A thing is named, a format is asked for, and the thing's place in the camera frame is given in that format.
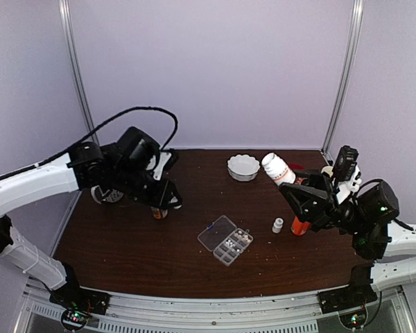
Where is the cream ribbed mug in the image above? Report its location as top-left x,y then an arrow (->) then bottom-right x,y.
321,166 -> 333,178

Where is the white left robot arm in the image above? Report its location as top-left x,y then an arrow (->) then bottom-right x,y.
0,127 -> 182,308

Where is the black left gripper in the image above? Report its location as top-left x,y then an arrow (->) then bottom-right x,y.
111,164 -> 182,211

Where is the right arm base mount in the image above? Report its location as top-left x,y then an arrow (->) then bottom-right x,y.
318,287 -> 378,314

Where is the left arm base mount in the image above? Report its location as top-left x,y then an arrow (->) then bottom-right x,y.
49,288 -> 110,315

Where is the orange cylindrical bottle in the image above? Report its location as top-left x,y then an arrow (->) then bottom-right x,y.
291,216 -> 310,237

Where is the white scalloped bowl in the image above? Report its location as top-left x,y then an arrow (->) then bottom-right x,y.
227,154 -> 260,182

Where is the right aluminium frame post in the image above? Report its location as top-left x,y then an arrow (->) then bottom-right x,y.
321,0 -> 364,160

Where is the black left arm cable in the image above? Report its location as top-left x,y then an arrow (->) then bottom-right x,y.
0,106 -> 180,185

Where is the floral mug with yellow interior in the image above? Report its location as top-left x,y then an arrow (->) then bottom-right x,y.
90,186 -> 124,204

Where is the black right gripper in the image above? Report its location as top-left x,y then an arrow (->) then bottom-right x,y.
278,168 -> 367,236

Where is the red floral plate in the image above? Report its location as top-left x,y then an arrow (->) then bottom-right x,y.
288,163 -> 304,173

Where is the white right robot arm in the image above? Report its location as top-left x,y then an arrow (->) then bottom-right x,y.
278,169 -> 416,307

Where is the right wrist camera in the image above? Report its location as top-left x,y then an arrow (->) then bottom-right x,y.
332,145 -> 362,205

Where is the small white pill bottle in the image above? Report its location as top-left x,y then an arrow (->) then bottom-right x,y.
272,218 -> 284,234

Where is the aluminium front rail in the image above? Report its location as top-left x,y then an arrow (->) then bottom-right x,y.
11,278 -> 416,332

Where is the left aluminium frame post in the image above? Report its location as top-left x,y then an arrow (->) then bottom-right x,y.
58,0 -> 95,132

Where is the aluminium frame post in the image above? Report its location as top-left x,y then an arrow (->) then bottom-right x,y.
321,0 -> 364,160
58,0 -> 95,132

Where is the clear plastic pill organizer box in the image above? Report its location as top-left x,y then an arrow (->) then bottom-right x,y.
198,215 -> 254,266

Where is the white orange vitamin bottle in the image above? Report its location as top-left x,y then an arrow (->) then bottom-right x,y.
151,207 -> 168,220

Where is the small white capped bottle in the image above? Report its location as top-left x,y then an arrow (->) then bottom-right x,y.
261,153 -> 296,186

